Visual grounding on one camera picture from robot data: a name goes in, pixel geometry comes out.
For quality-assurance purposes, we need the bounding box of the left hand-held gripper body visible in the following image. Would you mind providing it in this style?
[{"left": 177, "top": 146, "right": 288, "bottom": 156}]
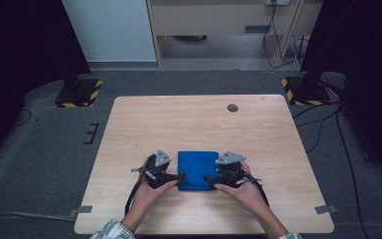
[{"left": 130, "top": 148, "right": 175, "bottom": 190}]

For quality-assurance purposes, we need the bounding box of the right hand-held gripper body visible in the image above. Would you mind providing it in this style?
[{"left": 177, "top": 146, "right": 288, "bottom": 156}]
[{"left": 215, "top": 150, "right": 250, "bottom": 189}]

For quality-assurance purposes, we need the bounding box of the blue cloth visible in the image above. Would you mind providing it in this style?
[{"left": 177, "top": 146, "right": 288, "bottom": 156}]
[{"left": 177, "top": 150, "right": 221, "bottom": 192}]

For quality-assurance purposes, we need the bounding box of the person's right hand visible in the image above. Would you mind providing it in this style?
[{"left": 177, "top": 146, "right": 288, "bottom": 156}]
[{"left": 213, "top": 160, "right": 270, "bottom": 217}]

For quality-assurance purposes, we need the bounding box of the person's left hand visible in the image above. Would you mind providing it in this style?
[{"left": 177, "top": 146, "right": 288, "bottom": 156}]
[{"left": 128, "top": 180, "right": 179, "bottom": 220}]

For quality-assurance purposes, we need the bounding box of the black floor tape mark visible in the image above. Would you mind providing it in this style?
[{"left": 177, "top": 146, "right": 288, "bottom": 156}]
[{"left": 83, "top": 122, "right": 100, "bottom": 145}]

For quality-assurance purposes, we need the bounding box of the grey tape piece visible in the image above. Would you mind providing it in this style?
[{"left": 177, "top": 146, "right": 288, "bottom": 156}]
[
  {"left": 313, "top": 204, "right": 338, "bottom": 215},
  {"left": 69, "top": 205, "right": 94, "bottom": 218}
]

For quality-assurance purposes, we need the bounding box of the black stand base striped edge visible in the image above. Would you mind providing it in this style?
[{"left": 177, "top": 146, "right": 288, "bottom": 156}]
[
  {"left": 54, "top": 78, "right": 103, "bottom": 109},
  {"left": 281, "top": 76, "right": 332, "bottom": 107}
]

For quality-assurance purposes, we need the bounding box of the white panel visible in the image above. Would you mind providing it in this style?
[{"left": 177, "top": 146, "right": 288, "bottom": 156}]
[{"left": 62, "top": 0, "right": 157, "bottom": 63}]

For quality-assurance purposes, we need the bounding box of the light wooden desk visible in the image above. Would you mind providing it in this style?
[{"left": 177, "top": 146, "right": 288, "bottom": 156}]
[{"left": 145, "top": 0, "right": 324, "bottom": 69}]

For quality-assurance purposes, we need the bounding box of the black curtain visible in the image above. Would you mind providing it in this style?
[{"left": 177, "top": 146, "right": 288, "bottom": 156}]
[
  {"left": 299, "top": 0, "right": 382, "bottom": 182},
  {"left": 0, "top": 0, "right": 93, "bottom": 173}
]

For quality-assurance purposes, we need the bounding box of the left hand-held gripper black cable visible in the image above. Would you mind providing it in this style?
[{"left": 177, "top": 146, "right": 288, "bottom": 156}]
[{"left": 124, "top": 178, "right": 145, "bottom": 215}]

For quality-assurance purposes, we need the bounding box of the hand-held gripper black cable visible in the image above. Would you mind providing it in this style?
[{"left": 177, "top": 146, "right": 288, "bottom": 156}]
[
  {"left": 245, "top": 172, "right": 271, "bottom": 207},
  {"left": 124, "top": 178, "right": 145, "bottom": 215}
]

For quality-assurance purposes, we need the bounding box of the right hand-held gripper black cable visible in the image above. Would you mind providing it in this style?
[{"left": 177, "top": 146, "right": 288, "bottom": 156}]
[{"left": 245, "top": 172, "right": 271, "bottom": 207}]

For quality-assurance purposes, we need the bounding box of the long black floor cable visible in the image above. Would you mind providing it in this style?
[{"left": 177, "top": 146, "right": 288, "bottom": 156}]
[{"left": 335, "top": 108, "right": 371, "bottom": 239}]

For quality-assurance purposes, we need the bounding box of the black hanging cable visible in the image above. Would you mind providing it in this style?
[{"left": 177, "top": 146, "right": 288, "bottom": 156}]
[{"left": 262, "top": 3, "right": 302, "bottom": 71}]

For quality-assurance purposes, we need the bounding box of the thin black floor cable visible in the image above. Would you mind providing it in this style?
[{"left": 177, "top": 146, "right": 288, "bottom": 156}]
[{"left": 13, "top": 109, "right": 34, "bottom": 127}]

